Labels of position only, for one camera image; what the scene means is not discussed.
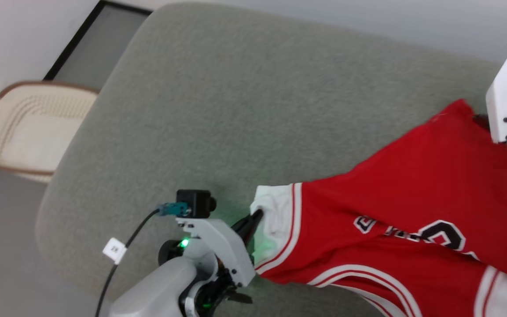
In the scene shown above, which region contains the white left cable label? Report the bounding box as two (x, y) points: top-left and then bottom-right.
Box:
(102, 237), (128, 265)

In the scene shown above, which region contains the black framed grey panel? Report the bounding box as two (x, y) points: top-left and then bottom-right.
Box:
(0, 0), (153, 192)

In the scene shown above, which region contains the cream perforated laundry basket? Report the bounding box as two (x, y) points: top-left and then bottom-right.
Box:
(0, 80), (100, 184)

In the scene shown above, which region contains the red and white basketball jersey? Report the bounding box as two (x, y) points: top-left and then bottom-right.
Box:
(250, 99), (507, 317)

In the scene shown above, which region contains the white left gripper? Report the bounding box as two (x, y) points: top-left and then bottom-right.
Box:
(176, 209), (264, 316)

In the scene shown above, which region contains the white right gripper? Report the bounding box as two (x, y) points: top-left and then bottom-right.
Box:
(473, 47), (507, 144)

